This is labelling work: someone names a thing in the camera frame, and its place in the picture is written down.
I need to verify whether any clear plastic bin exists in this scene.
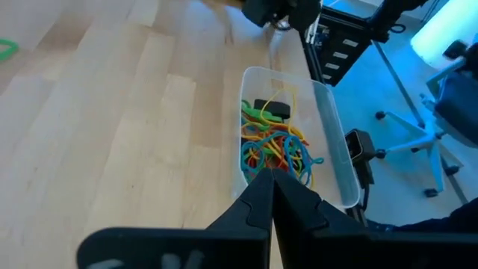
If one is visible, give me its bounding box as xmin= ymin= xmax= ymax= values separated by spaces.
xmin=230 ymin=65 xmax=362 ymax=211

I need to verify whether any long blue rubber band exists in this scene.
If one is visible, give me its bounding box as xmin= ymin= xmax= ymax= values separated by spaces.
xmin=282 ymin=130 xmax=325 ymax=188

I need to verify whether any red rubber band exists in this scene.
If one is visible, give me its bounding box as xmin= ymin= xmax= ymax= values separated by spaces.
xmin=246 ymin=141 xmax=299 ymax=173

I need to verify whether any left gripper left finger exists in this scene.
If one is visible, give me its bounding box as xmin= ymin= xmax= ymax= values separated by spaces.
xmin=75 ymin=167 xmax=275 ymax=269

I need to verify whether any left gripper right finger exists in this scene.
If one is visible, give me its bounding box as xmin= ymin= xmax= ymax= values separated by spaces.
xmin=271 ymin=167 xmax=478 ymax=269

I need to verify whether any black table-level camera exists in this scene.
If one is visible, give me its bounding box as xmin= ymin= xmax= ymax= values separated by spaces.
xmin=344 ymin=128 xmax=377 ymax=190

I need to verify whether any white base office chair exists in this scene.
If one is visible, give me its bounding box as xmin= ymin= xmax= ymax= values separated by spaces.
xmin=375 ymin=39 xmax=478 ymax=199

